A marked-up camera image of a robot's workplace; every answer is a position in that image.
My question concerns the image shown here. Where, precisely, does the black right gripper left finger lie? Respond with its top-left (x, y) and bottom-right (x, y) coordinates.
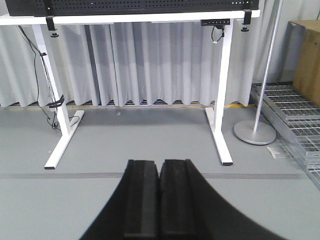
top-left (81, 159), bottom-right (159, 240)

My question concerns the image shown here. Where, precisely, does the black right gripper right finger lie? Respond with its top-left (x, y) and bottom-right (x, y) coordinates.
top-left (159, 159), bottom-right (282, 240)

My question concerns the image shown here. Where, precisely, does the silver floor stand pole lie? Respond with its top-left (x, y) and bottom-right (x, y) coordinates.
top-left (233, 0), bottom-right (283, 146)

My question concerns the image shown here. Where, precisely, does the metal floor grating stack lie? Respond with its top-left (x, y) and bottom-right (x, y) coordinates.
top-left (261, 83), bottom-right (320, 188)

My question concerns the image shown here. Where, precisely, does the grey curtain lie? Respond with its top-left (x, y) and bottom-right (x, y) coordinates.
top-left (0, 0), bottom-right (320, 107)

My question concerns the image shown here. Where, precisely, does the brown cardboard box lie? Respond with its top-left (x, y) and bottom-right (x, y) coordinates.
top-left (289, 20), bottom-right (320, 106)

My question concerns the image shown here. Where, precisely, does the black desk control panel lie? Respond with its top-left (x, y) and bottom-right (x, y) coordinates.
top-left (200, 18), bottom-right (231, 26)

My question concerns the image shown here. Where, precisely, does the white standing desk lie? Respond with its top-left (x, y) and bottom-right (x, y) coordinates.
top-left (0, 9), bottom-right (261, 170)

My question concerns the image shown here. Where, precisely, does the black right desk clamp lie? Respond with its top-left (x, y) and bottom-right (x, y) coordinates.
top-left (241, 9), bottom-right (252, 33)

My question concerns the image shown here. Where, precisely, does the black desk clamp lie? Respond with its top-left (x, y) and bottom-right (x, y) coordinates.
top-left (45, 16), bottom-right (59, 38)
top-left (241, 9), bottom-right (252, 33)

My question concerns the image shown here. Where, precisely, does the black left desk clamp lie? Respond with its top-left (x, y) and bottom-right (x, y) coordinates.
top-left (45, 16), bottom-right (59, 38)

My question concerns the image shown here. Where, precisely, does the black perforated pegboard panel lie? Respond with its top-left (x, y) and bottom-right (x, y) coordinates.
top-left (5, 0), bottom-right (259, 17)

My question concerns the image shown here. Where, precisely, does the black power cable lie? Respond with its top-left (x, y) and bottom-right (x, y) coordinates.
top-left (17, 24), bottom-right (78, 130)

